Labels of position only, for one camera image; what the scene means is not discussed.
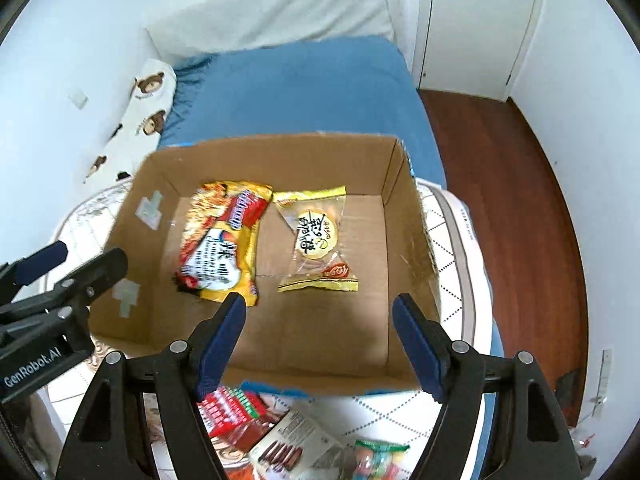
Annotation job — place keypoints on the white door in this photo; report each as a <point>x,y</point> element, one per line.
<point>472,45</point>

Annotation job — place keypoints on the white wall socket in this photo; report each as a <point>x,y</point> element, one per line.
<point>78,98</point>

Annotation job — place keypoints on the grey dotted pillow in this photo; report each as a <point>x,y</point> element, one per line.
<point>214,26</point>

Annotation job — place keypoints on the white quilted floral blanket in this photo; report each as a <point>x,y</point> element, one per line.
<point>464,304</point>

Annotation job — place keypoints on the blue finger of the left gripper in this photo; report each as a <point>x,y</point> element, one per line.
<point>81,288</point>
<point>23,272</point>

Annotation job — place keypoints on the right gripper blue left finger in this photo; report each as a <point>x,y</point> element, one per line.
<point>213,343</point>

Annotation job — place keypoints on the white bear print bolster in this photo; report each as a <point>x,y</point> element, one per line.
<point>140,129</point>

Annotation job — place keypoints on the clutter on floor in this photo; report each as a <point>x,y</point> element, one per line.
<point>583,441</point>

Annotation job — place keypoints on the yellow red noodle packet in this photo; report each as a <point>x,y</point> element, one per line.
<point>218,246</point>

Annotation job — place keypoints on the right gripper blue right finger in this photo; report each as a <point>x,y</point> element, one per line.
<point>427,346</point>

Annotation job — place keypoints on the colourful candy ball bag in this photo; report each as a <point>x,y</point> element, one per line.
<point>378,460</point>

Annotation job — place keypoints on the red snack bag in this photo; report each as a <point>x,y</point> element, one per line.
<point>241,418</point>

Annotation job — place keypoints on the white chocolate stick packet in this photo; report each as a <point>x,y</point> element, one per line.
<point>297,448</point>

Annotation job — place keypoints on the yellow clear cake packet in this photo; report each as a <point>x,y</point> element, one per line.
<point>315,219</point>

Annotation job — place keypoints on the wall power strip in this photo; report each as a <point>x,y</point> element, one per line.
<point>604,378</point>

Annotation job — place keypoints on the blue milk cardboard box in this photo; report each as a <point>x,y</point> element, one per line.
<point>312,340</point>

